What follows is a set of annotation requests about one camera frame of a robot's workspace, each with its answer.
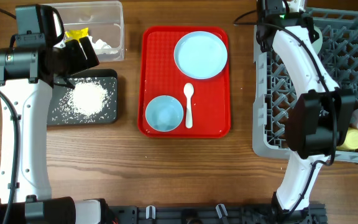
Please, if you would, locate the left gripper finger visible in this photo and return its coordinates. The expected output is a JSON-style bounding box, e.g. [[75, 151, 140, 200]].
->
[[79, 37, 99, 68], [65, 39, 87, 73]]

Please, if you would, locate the white tissue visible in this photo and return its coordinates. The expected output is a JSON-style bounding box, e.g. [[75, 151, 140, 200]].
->
[[88, 35, 118, 55]]

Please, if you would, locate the yellow foil wrapper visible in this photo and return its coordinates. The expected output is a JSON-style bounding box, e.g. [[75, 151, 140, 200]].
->
[[65, 27, 89, 42]]

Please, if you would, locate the white rice pile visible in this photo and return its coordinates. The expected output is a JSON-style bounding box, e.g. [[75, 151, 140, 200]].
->
[[50, 77, 116, 122]]

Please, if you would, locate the green small bowl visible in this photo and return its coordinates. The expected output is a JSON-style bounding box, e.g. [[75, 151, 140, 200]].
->
[[312, 26, 323, 54]]

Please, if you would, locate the light blue plate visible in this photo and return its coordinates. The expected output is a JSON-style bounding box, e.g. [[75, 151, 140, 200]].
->
[[173, 31, 228, 80]]

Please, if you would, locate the light blue rice bowl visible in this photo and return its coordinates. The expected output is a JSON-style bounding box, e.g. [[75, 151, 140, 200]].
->
[[145, 95, 184, 133]]

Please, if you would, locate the white plastic spoon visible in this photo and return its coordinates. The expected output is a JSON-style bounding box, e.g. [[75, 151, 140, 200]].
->
[[183, 83, 194, 129]]

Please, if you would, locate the yellow plastic cup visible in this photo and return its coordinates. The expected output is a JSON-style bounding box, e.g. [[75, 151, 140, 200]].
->
[[337, 128, 358, 151]]

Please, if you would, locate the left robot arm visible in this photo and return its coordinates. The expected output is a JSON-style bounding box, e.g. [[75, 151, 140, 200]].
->
[[0, 4, 109, 223]]

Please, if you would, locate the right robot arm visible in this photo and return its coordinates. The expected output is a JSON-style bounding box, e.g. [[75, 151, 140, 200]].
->
[[256, 0, 356, 223]]

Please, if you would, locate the grey dishwasher rack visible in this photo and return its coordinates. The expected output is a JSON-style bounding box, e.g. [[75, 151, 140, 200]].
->
[[252, 7, 358, 159]]

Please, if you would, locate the black plastic tray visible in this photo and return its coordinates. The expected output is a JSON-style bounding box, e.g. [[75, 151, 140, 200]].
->
[[46, 68, 119, 126]]

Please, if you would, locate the clear plastic bin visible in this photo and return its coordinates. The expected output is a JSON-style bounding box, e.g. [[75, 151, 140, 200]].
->
[[51, 1, 125, 62]]

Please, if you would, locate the red serving tray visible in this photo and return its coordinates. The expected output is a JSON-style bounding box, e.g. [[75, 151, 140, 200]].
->
[[137, 26, 231, 138]]

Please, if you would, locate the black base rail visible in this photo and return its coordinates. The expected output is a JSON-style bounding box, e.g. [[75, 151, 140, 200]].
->
[[104, 203, 328, 224]]

